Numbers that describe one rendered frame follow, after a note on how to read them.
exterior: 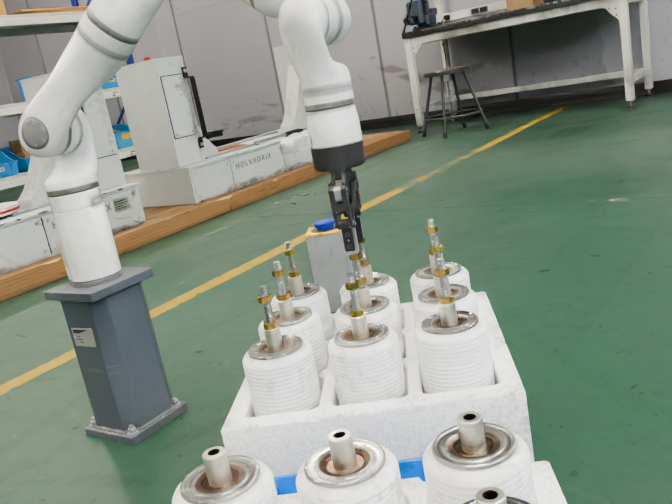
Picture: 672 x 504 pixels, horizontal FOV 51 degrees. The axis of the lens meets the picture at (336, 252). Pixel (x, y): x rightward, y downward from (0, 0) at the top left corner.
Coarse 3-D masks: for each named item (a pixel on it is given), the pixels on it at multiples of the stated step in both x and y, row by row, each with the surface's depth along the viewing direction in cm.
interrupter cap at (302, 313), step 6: (300, 306) 111; (276, 312) 110; (294, 312) 109; (300, 312) 108; (306, 312) 108; (264, 318) 108; (276, 318) 108; (294, 318) 107; (300, 318) 106; (306, 318) 105; (282, 324) 104; (288, 324) 104; (294, 324) 104
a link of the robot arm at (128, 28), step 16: (96, 0) 113; (112, 0) 112; (128, 0) 112; (144, 0) 113; (160, 0) 114; (96, 16) 112; (112, 16) 112; (128, 16) 112; (144, 16) 114; (112, 32) 113; (128, 32) 114
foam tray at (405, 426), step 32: (416, 352) 104; (320, 384) 103; (416, 384) 94; (512, 384) 89; (288, 416) 92; (320, 416) 90; (352, 416) 90; (384, 416) 89; (416, 416) 89; (448, 416) 89; (512, 416) 88; (256, 448) 92; (288, 448) 92; (416, 448) 90
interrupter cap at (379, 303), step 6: (372, 300) 108; (378, 300) 107; (384, 300) 106; (342, 306) 107; (348, 306) 107; (372, 306) 106; (378, 306) 104; (384, 306) 104; (342, 312) 105; (348, 312) 104; (366, 312) 103; (372, 312) 103
